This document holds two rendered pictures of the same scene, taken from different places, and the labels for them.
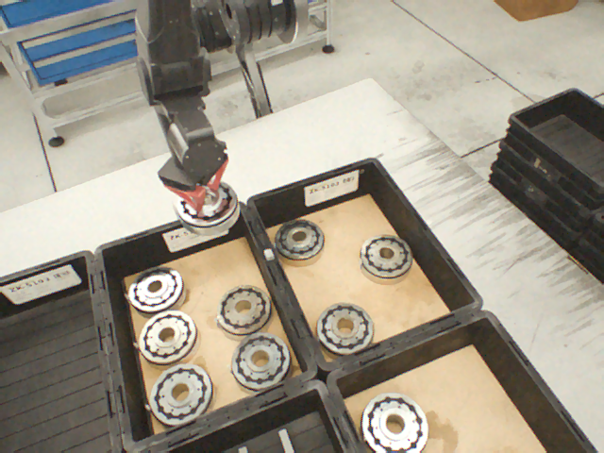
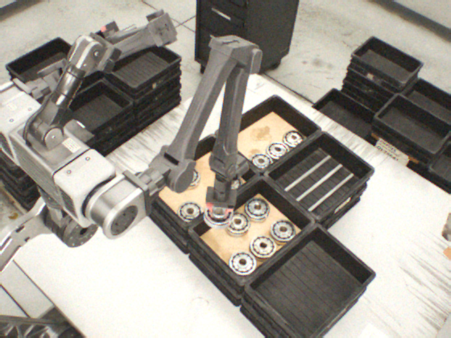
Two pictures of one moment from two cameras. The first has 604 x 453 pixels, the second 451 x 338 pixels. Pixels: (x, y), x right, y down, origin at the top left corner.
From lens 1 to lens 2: 1.68 m
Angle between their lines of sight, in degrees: 65
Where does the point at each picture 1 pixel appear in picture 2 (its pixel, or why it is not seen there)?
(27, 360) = (296, 307)
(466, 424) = (247, 147)
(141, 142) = not seen: outside the picture
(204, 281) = (226, 250)
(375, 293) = (205, 180)
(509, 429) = (244, 136)
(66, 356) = (287, 291)
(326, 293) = not seen: hidden behind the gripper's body
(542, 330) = not seen: hidden behind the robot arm
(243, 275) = (216, 235)
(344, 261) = (192, 195)
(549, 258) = (144, 138)
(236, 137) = (78, 311)
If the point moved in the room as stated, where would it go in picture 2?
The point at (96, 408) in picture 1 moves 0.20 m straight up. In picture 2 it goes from (300, 265) to (311, 238)
